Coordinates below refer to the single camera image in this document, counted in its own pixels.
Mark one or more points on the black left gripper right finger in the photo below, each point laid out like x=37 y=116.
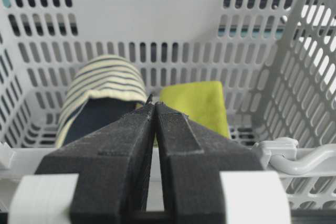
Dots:
x=191 y=159

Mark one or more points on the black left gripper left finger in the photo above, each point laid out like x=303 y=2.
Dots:
x=113 y=164

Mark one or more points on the yellow-green cloth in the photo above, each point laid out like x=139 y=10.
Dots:
x=192 y=117

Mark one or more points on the striped cream and navy cloth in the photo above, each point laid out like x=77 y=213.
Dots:
x=105 y=76

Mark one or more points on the grey plastic shopping basket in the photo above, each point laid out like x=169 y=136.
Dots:
x=274 y=58

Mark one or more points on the grey basket handle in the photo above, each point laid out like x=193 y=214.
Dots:
x=284 y=156

